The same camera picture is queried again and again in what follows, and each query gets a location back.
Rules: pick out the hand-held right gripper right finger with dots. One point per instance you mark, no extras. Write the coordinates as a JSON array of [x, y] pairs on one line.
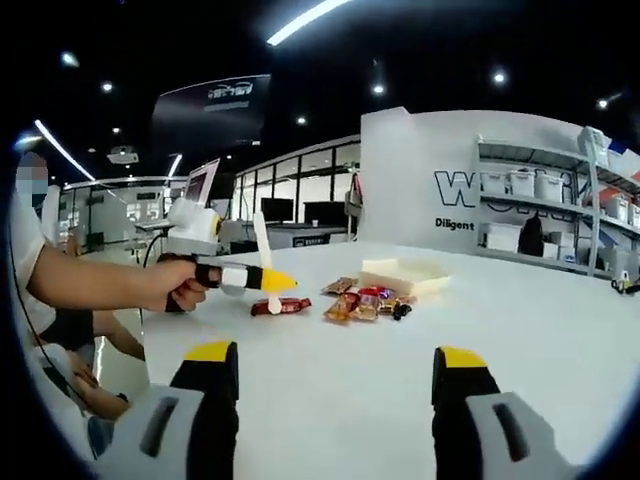
[[460, 395]]

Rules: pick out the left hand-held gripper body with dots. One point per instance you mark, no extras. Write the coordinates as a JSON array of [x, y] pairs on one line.
[[192, 227]]

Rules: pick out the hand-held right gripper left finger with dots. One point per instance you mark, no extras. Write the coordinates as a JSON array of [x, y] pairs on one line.
[[210, 390]]

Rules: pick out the white food tongs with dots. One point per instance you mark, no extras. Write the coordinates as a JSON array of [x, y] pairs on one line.
[[262, 240]]

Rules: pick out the dark red snack packet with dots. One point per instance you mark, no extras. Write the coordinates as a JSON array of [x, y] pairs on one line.
[[292, 305]]

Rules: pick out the pile of snack packets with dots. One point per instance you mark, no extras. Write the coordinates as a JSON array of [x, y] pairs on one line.
[[350, 310]]

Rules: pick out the cream food container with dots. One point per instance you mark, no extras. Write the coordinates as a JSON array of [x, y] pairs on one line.
[[400, 285]]

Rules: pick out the person's left hand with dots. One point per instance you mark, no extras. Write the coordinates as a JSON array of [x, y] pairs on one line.
[[172, 285]]

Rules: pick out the tilted display screen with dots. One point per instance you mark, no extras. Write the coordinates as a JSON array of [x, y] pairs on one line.
[[202, 182]]

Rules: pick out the long ceiling light strip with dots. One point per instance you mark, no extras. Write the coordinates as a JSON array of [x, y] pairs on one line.
[[65, 150], [175, 165], [305, 22]]

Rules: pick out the black monitor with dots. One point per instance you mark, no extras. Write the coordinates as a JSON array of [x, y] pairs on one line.
[[277, 210], [325, 212]]

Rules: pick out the white ceiling projector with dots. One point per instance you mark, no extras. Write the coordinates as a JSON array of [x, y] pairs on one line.
[[122, 156]]

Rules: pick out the glass office partition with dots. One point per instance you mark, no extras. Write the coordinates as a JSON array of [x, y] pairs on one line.
[[280, 172]]

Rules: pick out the dark hanging banner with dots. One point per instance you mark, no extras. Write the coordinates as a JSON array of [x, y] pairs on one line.
[[210, 120]]

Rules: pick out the hanging bag on stand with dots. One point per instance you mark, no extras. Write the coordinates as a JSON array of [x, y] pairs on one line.
[[356, 192]]

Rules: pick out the white cardboard boxes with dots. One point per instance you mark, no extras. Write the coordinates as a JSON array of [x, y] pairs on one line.
[[502, 237]]

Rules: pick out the person's white shirt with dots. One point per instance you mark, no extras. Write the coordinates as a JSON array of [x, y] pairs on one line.
[[27, 250]]

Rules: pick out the white lettered partition panel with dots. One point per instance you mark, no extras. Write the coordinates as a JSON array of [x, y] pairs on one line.
[[400, 190]]

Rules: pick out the black backpack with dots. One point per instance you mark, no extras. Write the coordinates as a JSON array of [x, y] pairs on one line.
[[530, 237]]

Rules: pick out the small yellow black device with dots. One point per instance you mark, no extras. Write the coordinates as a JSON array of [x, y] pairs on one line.
[[625, 284]]

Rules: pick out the grey metal shelving rack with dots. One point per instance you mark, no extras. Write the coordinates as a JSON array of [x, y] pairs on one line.
[[594, 215]]

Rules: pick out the row of white storage bins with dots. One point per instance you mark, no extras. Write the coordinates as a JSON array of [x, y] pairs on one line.
[[547, 186]]

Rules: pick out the group of ceiling spotlights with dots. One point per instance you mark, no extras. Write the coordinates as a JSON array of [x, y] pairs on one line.
[[498, 77]]

